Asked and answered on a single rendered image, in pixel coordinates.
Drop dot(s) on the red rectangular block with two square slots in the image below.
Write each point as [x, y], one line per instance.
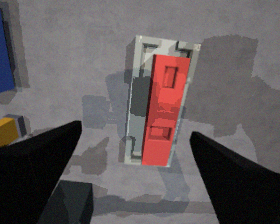
[166, 90]

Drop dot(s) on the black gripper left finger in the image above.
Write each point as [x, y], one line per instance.
[30, 170]

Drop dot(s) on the yellow cube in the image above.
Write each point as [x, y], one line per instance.
[8, 131]

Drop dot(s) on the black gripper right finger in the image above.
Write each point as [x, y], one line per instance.
[241, 191]

